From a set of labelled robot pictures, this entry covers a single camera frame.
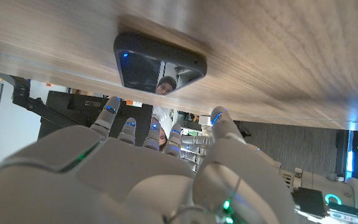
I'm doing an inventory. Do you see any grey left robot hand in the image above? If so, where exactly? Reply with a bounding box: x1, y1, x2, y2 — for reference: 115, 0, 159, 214
180, 133, 295, 189

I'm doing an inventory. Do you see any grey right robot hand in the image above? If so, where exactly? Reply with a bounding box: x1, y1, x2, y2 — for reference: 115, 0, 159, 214
0, 96, 298, 224

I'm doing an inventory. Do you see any white power strip box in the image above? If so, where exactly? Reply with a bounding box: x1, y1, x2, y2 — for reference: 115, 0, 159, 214
199, 114, 213, 127

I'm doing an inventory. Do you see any person in white shirt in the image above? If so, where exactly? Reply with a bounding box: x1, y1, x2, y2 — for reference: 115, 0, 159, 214
150, 105, 174, 152

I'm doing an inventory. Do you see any black Dell monitor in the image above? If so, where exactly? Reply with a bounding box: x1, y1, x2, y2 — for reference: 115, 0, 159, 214
38, 90, 154, 147

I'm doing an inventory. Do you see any black smartphone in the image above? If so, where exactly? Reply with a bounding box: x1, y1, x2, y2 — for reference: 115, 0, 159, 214
113, 32, 208, 94

